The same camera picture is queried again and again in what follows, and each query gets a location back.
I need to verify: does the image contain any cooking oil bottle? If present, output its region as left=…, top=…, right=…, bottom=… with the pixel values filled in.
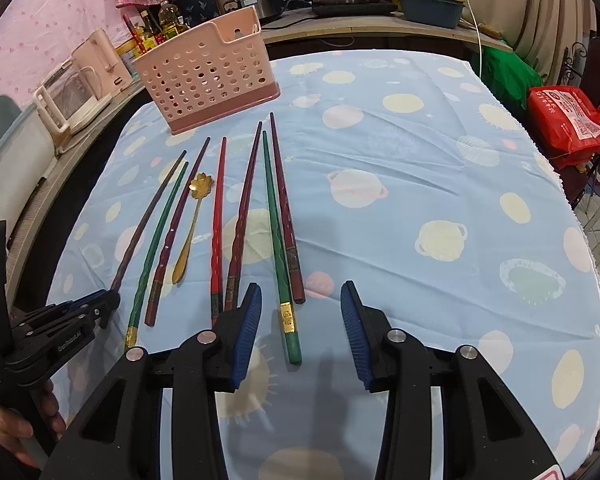
left=157, top=1, right=190, bottom=41

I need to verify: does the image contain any black induction cooker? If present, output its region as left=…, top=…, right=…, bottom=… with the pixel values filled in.
left=312, top=0, right=398, bottom=17

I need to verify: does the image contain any white cable with switch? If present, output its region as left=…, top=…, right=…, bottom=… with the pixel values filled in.
left=454, top=0, right=483, bottom=73

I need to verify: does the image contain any glass jug with white handle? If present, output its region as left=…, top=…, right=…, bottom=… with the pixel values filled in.
left=32, top=62, right=113, bottom=136

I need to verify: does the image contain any person's left hand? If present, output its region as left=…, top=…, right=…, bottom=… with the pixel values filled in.
left=0, top=391, right=68, bottom=467

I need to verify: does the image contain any red plastic bag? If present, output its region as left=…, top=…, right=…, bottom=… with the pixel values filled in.
left=526, top=85, right=600, bottom=168

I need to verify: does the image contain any green chopstick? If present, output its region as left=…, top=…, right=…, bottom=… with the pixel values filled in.
left=124, top=161, right=189, bottom=351
left=262, top=130, right=303, bottom=365

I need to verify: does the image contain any blue planet print tablecloth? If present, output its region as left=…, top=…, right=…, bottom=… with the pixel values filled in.
left=55, top=50, right=600, bottom=480

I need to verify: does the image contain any brown chopstick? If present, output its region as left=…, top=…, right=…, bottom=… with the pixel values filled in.
left=111, top=150, right=188, bottom=293

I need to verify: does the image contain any dark metal chair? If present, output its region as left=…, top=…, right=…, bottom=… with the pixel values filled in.
left=560, top=35, right=600, bottom=108

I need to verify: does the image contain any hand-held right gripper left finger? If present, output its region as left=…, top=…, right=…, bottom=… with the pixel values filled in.
left=40, top=282, right=263, bottom=480

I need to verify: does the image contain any dark soy sauce bottle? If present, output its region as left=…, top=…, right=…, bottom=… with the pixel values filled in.
left=139, top=9, right=161, bottom=43

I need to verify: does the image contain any beige curtain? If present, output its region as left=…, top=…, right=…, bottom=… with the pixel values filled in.
left=440, top=0, right=600, bottom=88

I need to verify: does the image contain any dark red chopstick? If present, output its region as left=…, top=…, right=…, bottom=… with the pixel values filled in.
left=144, top=137, right=211, bottom=326
left=223, top=121, right=263, bottom=312
left=269, top=112, right=307, bottom=305

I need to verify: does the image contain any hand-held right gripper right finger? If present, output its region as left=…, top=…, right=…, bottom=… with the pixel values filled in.
left=340, top=281, right=564, bottom=480

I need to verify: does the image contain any green plastic bag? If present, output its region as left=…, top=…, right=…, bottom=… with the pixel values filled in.
left=480, top=46, right=545, bottom=111

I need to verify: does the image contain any pink perforated utensil basket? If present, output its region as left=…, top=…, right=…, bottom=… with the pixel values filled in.
left=131, top=7, right=282, bottom=136

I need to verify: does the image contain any gold flower spoon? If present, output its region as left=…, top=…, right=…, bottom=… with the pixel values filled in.
left=172, top=172, right=214, bottom=284

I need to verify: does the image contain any pink electric kettle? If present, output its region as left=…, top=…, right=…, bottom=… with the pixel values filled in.
left=72, top=28, right=135, bottom=96

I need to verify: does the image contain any blue plastic basin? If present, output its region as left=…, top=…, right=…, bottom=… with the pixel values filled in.
left=396, top=0, right=466, bottom=30

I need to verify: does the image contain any pink dotted curtain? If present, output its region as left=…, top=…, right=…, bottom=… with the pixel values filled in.
left=0, top=0, right=146, bottom=106

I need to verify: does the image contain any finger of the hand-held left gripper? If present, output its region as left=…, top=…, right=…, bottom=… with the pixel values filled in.
left=6, top=314, right=104, bottom=377
left=11, top=289, right=121, bottom=332

